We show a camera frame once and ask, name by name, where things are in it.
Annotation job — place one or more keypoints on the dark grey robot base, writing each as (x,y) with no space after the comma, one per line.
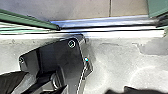
(56,63)

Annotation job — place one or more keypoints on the silver metal door threshold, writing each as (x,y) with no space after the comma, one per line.
(110,28)

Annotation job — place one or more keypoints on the green framed glass door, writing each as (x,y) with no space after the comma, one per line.
(158,7)

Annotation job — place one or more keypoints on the green lit round button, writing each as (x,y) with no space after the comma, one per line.
(86,60)

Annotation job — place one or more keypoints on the round silver base bolt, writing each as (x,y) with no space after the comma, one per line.
(70,43)

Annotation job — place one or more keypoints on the green framed glass wall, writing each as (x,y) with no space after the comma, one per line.
(26,18)

